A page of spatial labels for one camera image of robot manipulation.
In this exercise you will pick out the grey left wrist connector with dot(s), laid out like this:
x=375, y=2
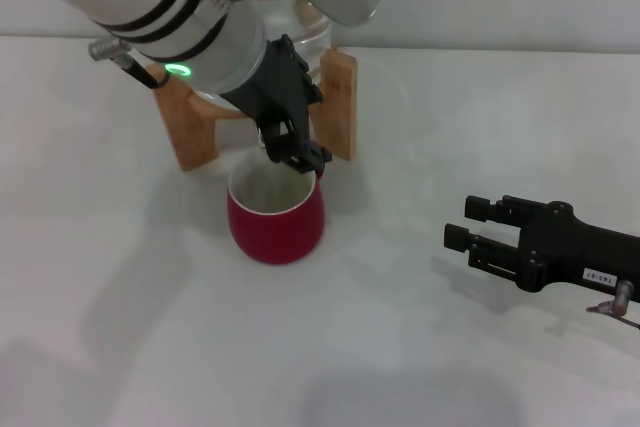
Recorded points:
x=105, y=49

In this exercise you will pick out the red cup with white inside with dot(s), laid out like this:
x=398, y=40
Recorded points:
x=275, y=237

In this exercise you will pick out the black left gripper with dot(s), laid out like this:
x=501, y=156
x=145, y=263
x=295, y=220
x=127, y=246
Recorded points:
x=280, y=87

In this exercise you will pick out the wooden dispenser stand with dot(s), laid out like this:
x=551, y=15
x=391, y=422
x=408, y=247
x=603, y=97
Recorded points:
x=340, y=97

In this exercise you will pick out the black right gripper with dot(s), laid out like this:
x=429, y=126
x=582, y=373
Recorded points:
x=560, y=247

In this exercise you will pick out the clear glass water dispenser jar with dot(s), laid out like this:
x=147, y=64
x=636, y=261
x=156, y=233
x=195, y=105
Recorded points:
x=300, y=27

